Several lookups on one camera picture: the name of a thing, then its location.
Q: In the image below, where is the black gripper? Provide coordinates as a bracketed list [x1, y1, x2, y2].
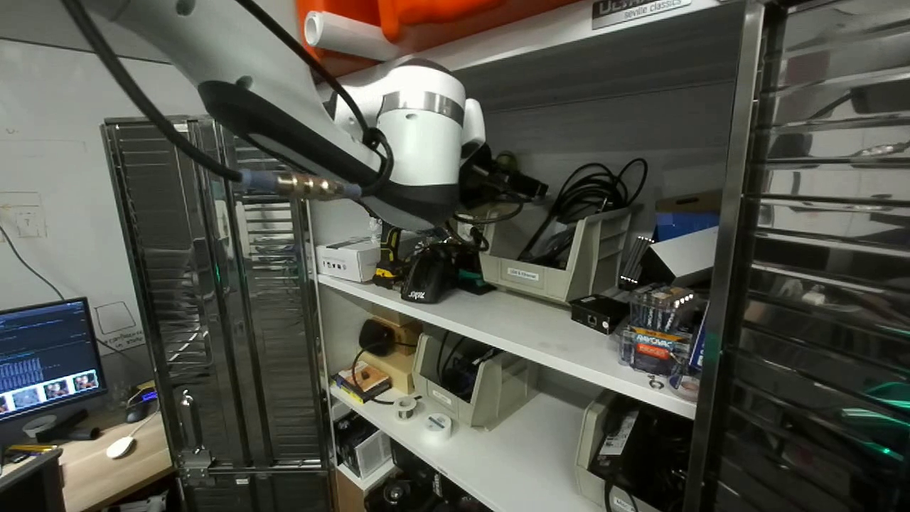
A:
[451, 141, 551, 228]

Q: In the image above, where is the white metal shelf unit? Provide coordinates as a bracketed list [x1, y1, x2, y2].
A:
[301, 0, 763, 512]

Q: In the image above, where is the small black box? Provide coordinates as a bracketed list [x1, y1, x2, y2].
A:
[567, 293, 632, 336]

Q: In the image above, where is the white box with printed icons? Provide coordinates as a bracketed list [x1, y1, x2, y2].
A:
[313, 236, 385, 283]

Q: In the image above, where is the blue box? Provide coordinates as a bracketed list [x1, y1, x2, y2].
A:
[650, 206, 721, 240]

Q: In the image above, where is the large tan cardboard box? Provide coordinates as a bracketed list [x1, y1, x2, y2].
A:
[379, 317, 424, 395]

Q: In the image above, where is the white flat box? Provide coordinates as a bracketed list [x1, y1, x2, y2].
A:
[645, 223, 721, 283]

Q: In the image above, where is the clear box of small items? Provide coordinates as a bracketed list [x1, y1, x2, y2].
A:
[613, 280, 707, 381]

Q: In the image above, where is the black battery charger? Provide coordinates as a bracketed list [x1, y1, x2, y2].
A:
[397, 236, 464, 306]

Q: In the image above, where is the yellow black power drill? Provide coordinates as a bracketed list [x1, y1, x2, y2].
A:
[372, 221, 409, 290]

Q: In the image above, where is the black round device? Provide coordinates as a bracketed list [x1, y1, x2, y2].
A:
[356, 316, 406, 357]

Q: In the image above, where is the white rolled tube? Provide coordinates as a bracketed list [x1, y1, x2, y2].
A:
[301, 9, 406, 64]

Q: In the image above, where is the white electronic device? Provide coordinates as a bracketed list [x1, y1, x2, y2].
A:
[412, 324, 534, 432]

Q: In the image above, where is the orange printed card pack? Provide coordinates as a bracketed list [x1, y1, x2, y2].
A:
[330, 364, 392, 405]

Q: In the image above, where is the white plastic tray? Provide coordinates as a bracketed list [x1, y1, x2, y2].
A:
[330, 411, 394, 481]

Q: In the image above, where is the small black desk device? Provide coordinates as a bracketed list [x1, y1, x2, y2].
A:
[123, 381, 163, 424]

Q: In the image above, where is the white computer mouse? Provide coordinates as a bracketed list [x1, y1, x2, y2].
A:
[103, 432, 140, 462]

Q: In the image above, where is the computer monitor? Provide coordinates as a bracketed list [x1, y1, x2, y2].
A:
[0, 295, 109, 428]

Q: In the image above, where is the wooden desk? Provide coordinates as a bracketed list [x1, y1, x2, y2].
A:
[0, 405, 180, 512]

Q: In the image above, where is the black cable bundle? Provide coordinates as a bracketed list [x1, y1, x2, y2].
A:
[515, 154, 650, 263]

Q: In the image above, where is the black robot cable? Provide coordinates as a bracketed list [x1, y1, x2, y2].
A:
[59, 0, 394, 192]

